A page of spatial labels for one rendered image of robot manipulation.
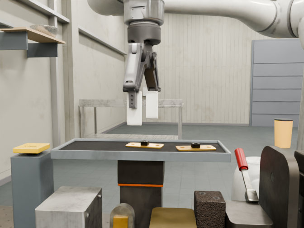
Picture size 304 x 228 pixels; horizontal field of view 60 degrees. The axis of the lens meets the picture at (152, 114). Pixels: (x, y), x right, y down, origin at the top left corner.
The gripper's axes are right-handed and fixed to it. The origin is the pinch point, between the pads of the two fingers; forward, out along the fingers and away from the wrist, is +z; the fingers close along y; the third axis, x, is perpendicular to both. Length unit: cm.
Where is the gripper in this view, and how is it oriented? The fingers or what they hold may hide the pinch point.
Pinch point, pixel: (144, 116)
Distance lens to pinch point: 60.5
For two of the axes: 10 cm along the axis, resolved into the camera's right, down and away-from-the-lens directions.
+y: -2.6, 0.8, -9.6
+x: 9.7, 0.3, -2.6
